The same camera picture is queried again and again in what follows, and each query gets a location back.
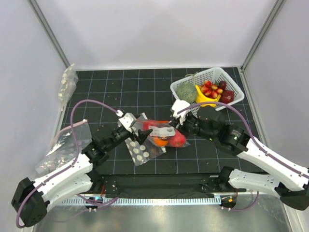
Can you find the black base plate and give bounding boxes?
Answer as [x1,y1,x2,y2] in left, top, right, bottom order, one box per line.
[85,173,237,199]

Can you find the right aluminium frame post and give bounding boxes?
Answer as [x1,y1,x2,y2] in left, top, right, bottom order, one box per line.
[240,0,286,72]

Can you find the black grid cutting mat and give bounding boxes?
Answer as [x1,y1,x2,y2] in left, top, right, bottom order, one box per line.
[62,68,260,174]

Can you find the red apple top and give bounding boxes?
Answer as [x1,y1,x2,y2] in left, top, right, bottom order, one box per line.
[169,130,186,147]

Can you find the dark red apple right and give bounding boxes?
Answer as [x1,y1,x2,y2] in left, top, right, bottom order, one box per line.
[219,90,235,104]

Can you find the aluminium frame post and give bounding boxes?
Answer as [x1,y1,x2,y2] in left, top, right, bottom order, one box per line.
[27,0,70,68]
[240,0,286,72]

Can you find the clear zip bag red zipper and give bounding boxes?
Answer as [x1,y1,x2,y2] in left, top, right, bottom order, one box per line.
[136,119,190,148]

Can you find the purple cable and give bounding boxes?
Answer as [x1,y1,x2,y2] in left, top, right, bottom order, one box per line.
[177,101,309,213]
[15,99,124,229]

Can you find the white plastic fruit basket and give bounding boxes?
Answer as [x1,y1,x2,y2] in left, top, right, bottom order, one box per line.
[170,67,245,112]

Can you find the orange fruit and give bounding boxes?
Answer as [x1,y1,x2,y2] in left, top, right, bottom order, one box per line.
[153,137,169,147]

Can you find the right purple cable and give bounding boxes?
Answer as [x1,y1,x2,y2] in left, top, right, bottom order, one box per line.
[177,101,309,213]

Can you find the yellow banana bunch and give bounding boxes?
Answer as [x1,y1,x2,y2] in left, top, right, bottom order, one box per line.
[195,85,221,108]

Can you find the crumpled clear bag left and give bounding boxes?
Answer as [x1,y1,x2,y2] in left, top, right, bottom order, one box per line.
[35,119,91,177]

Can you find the red pepper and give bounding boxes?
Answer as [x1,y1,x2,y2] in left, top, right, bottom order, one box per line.
[143,120,159,137]

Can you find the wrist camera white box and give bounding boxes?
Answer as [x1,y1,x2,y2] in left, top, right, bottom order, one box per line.
[171,99,190,125]
[118,113,136,133]

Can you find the small strawberries pile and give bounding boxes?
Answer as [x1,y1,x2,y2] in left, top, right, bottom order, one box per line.
[199,80,224,99]

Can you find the white slotted cable duct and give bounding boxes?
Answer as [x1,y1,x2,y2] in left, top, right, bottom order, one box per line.
[60,195,221,207]

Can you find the green netted melon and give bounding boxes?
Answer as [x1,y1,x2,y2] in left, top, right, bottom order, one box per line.
[176,83,197,103]

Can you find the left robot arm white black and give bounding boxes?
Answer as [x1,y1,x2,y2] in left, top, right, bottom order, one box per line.
[11,126,152,229]

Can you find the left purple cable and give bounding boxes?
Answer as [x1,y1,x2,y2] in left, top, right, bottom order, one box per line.
[15,99,124,229]

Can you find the clear bag at wall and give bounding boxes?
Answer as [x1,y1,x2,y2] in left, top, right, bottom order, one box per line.
[58,63,79,111]

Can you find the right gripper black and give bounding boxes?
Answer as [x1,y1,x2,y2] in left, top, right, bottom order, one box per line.
[169,112,216,142]

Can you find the left aluminium frame post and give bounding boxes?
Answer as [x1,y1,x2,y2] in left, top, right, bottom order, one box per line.
[27,0,70,68]

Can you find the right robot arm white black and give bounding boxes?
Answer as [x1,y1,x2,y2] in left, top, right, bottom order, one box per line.
[171,101,309,211]

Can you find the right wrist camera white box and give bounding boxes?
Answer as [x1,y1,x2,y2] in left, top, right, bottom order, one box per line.
[171,99,190,125]

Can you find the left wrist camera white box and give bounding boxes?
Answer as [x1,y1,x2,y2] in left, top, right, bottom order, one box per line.
[118,113,136,133]

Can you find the dark red plum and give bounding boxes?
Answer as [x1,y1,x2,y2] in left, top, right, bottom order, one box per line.
[219,80,227,91]

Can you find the bag of white discs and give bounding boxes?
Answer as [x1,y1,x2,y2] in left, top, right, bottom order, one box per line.
[118,113,166,166]

